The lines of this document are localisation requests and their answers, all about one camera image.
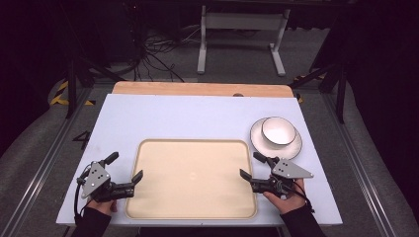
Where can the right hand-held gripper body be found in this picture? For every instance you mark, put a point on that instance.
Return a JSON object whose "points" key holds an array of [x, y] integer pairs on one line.
{"points": [[283, 174]]}

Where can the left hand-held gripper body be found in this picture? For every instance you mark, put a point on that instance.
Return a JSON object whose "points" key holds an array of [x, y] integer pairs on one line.
{"points": [[99, 186]]}

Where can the person's left hand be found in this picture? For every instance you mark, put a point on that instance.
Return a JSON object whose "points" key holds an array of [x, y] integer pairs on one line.
{"points": [[104, 207]]}

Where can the person's right hand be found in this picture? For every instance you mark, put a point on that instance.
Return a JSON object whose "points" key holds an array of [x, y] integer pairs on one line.
{"points": [[286, 201]]}

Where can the white plate with dark rim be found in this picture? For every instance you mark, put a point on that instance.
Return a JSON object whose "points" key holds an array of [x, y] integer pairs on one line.
{"points": [[280, 150]]}

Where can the white bowl with dark rim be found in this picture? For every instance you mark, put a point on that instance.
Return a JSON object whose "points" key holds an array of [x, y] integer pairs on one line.
{"points": [[278, 131]]}

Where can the beige rectangular tray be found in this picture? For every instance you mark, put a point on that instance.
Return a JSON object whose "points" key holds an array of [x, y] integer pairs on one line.
{"points": [[191, 180]]}

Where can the white board table cover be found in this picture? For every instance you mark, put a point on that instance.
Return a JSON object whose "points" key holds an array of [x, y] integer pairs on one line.
{"points": [[184, 118]]}

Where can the yellow black floor tape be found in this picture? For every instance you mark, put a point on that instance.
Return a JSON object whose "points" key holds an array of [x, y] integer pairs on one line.
{"points": [[308, 79], [62, 95]]}

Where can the black metal stand leg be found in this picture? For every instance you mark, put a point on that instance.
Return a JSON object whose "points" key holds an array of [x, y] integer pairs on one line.
{"points": [[74, 82], [331, 82]]}

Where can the wooden table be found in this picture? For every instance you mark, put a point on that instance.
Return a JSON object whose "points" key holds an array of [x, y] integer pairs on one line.
{"points": [[201, 89]]}

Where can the aluminium floor rail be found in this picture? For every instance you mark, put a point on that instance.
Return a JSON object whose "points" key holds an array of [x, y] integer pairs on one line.
{"points": [[39, 171], [357, 168]]}

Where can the white metal stand frame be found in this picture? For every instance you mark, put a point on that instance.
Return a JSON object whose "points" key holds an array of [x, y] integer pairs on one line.
{"points": [[242, 23]]}

